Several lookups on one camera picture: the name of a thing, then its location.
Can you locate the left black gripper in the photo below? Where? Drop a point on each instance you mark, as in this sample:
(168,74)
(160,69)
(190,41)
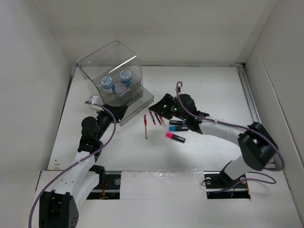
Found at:
(118,111)

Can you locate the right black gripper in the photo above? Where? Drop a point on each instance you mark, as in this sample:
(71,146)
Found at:
(158,108)

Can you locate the purple highlighter marker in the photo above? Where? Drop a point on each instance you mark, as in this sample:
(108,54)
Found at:
(177,123)

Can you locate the clear jar purple contents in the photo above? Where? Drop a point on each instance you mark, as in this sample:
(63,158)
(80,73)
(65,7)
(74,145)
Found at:
(120,88)

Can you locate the blue highlighter marker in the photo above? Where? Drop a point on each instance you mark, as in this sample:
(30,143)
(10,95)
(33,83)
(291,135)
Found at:
(178,128)

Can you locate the pink highlighter marker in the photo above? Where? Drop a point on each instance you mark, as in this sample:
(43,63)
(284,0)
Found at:
(175,137)

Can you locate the blue tape jar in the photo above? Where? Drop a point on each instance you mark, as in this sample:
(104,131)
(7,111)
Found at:
(107,84)
(126,77)

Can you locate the clear acrylic drawer organizer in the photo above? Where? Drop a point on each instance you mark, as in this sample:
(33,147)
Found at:
(109,60)

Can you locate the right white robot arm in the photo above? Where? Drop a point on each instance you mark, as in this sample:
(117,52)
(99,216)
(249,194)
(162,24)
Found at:
(256,145)

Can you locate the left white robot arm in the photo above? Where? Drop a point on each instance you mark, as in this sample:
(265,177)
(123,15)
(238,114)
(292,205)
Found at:
(59,208)

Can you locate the red pen middle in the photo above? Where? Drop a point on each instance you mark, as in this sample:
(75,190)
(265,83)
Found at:
(152,117)

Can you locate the red pen white cap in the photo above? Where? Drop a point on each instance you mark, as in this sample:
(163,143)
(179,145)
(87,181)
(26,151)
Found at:
(163,122)

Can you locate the red pen right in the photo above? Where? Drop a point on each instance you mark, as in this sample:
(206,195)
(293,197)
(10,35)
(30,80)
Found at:
(158,119)

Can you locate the red pen lying apart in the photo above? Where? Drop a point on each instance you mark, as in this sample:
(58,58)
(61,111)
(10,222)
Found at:
(145,125)

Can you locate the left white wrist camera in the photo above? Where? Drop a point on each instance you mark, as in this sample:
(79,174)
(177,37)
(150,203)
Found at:
(93,102)

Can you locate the right aluminium rail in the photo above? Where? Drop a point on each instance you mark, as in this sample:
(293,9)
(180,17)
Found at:
(240,67)

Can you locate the aluminium rail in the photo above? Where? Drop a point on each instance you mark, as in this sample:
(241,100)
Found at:
(166,185)
(240,67)

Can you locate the front aluminium rail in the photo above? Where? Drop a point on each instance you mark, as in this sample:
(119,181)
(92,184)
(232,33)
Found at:
(166,185)

